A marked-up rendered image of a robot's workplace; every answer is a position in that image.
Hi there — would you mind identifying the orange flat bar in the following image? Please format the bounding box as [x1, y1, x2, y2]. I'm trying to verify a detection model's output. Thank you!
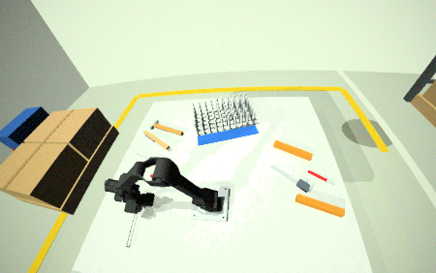
[273, 140, 313, 161]
[296, 194, 345, 218]

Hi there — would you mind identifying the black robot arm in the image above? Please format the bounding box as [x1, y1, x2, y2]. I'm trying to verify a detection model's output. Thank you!
[104, 157, 222, 214]

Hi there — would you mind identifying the blue flat strip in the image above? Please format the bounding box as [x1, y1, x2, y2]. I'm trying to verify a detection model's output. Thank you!
[198, 125, 258, 145]

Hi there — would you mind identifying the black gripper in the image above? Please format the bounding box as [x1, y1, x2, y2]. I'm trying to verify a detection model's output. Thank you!
[114, 191, 155, 207]

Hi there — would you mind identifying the small hammer with orange handle and grey head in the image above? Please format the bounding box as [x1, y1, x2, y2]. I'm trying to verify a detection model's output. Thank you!
[149, 120, 183, 136]

